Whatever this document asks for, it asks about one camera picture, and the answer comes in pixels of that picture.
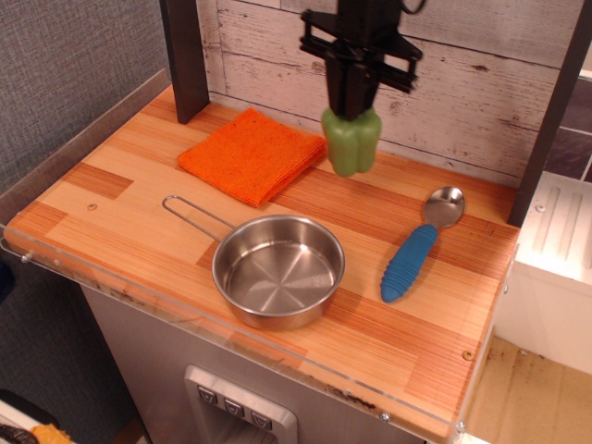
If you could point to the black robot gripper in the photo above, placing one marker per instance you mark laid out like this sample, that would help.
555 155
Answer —
362 47

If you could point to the white toy sink unit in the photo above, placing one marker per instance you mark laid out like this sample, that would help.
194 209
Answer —
545 306

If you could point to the clear acrylic front guard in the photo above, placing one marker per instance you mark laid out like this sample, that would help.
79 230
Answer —
263 347

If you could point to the clear acrylic left guard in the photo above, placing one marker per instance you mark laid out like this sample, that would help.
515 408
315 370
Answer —
34 183

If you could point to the yellow object bottom left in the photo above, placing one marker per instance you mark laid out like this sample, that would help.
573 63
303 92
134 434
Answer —
49 434

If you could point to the dark right frame post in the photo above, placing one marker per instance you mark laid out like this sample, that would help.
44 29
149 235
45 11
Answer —
560 98

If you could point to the small steel saucepan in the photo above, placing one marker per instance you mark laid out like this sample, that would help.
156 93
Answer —
275 272

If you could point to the spoon with blue handle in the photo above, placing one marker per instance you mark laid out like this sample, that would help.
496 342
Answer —
443 208

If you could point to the green toy capsicum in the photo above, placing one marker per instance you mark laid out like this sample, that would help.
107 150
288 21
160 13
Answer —
351 145

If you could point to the clear acrylic guard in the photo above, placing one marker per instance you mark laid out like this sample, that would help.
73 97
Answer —
34 183
263 347

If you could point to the dark frame post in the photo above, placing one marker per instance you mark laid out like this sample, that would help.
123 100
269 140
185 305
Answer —
185 54
560 98

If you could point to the orange folded cloth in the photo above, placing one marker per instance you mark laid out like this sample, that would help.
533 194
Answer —
253 157

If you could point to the dark left frame post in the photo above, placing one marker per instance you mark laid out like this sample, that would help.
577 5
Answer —
185 54

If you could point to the grey cabinet with dispenser panel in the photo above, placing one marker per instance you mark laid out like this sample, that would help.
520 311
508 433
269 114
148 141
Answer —
189 390

